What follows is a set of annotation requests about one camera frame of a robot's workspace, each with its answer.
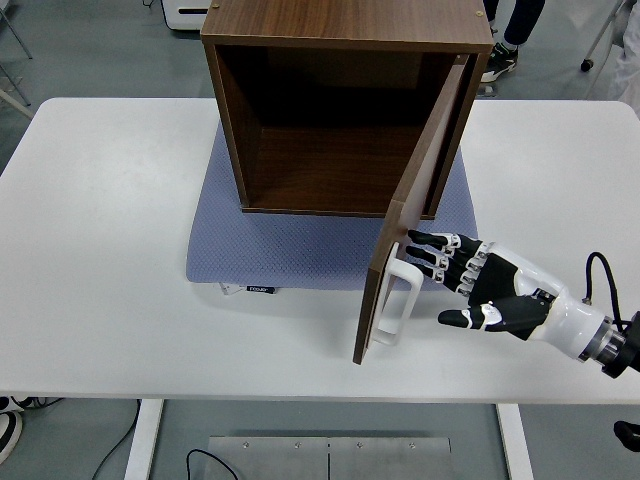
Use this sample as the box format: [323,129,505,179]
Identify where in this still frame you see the brown wooden cabinet door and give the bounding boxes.
[352,53,471,365]

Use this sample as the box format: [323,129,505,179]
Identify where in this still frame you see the white appliance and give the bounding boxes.
[159,0,210,35]

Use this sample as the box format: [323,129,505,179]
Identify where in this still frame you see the black floor cable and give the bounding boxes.
[89,399,142,480]
[185,448,242,480]

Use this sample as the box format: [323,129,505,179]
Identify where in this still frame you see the grey metal chair frame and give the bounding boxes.
[0,0,35,119]

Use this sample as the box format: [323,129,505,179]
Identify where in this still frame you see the grey metal plate with screws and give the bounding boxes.
[328,437,452,480]
[202,435,330,480]

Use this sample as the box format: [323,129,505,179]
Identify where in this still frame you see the brown wooden cabinet body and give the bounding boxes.
[200,0,495,221]

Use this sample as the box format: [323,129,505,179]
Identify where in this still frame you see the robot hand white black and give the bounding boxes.
[405,228,609,359]

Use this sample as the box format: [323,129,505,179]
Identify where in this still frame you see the blue-grey textured mat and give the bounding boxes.
[185,127,480,293]

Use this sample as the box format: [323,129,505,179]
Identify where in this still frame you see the white table leg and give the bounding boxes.
[495,402,535,480]
[123,399,165,480]

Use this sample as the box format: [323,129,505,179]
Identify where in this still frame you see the wheeled metal stand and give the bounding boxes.
[579,0,631,71]

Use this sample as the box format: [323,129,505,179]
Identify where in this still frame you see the white black rounded object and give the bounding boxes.
[0,396,26,461]

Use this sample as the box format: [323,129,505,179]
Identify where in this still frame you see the white door handle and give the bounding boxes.
[367,241,424,347]

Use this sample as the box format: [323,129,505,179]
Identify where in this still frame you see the person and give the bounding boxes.
[480,0,546,84]
[607,27,640,101]

